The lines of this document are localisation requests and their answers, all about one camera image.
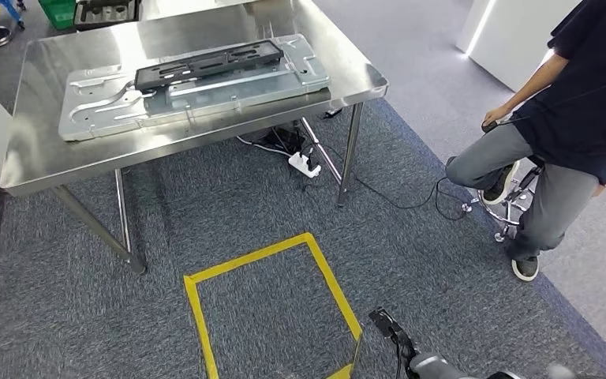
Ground person's right hand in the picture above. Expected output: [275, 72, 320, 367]
[482, 104, 514, 133]

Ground black plastic plate holder part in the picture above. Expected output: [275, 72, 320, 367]
[133, 39, 285, 92]

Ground stainless steel workbench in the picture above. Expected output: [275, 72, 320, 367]
[0, 0, 389, 276]

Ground white lit partition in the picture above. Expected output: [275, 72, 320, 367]
[454, 0, 582, 94]

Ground person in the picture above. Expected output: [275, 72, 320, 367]
[445, 0, 606, 283]

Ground chrome stool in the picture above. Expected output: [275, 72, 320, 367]
[459, 156, 544, 244]

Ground white power strip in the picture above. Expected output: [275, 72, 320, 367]
[288, 152, 322, 179]

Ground stamped sheet metal panel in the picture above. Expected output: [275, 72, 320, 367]
[58, 33, 331, 142]

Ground yellow floor tape square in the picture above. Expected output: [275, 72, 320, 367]
[182, 231, 364, 379]

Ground black foam tool case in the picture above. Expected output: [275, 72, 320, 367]
[73, 0, 143, 31]

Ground green plastic crate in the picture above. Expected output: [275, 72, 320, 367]
[37, 0, 77, 31]

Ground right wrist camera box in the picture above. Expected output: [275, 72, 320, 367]
[368, 307, 406, 342]

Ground white power cord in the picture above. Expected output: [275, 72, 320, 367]
[236, 136, 294, 158]

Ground blue metal frame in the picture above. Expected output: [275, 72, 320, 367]
[0, 0, 26, 30]

